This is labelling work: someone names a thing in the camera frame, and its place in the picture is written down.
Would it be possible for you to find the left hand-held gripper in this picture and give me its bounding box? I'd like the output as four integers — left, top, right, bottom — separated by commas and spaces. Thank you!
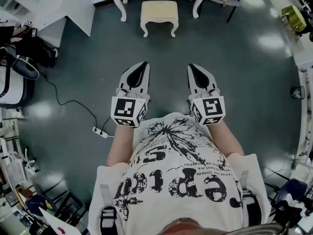
111, 61, 152, 128

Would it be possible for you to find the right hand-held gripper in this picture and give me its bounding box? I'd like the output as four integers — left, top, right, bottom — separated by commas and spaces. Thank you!
187, 63, 226, 127

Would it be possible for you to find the cream cushioned white stool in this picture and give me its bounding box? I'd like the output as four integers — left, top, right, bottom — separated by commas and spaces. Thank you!
140, 0, 179, 38

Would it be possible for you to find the person's right forearm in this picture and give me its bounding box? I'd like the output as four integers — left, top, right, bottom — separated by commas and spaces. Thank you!
207, 120, 246, 157

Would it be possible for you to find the person's left forearm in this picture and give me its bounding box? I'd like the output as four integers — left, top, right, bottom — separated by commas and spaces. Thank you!
106, 124, 135, 166

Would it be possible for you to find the green cushioned stool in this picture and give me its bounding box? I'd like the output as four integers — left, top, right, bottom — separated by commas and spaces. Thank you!
281, 5, 307, 36

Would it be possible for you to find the white power strip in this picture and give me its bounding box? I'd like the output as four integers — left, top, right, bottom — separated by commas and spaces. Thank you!
92, 126, 110, 139

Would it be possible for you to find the black metal chair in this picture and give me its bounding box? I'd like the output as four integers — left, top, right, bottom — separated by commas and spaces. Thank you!
206, 0, 245, 24

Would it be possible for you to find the white cabinet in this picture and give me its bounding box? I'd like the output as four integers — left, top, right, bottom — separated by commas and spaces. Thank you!
34, 0, 96, 49

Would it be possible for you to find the black bag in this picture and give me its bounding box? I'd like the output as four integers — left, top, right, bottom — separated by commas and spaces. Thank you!
0, 24, 59, 69

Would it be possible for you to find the person's white printed shirt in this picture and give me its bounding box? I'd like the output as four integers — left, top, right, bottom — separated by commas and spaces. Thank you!
87, 111, 272, 235

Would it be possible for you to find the dark blue neck pillow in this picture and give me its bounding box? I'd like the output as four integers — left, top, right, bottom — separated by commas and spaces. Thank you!
12, 55, 40, 80

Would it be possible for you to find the white and black case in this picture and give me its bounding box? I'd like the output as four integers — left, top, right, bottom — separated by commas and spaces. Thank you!
0, 64, 34, 108

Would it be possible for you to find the blue chair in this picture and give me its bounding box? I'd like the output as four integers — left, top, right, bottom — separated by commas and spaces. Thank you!
24, 191, 85, 227
263, 177, 309, 229

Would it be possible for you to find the white paper sheet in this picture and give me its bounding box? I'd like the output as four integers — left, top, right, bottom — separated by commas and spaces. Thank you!
38, 206, 83, 235

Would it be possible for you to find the black power cable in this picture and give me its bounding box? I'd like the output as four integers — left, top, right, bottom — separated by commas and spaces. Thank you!
38, 71, 112, 132

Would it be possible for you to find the black wire wastebasket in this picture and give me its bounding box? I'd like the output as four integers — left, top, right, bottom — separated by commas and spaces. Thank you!
290, 85, 306, 100

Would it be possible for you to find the grey harness strap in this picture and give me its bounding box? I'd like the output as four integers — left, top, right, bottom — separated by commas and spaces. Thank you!
99, 183, 117, 229
241, 169, 256, 226

